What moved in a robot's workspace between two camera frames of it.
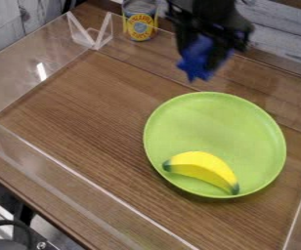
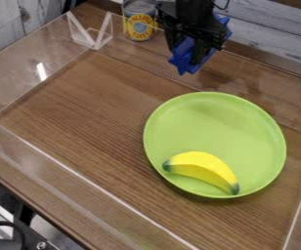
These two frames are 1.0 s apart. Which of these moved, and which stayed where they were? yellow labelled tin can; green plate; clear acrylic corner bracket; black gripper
Moved: black gripper
Stayed: yellow labelled tin can; clear acrylic corner bracket; green plate
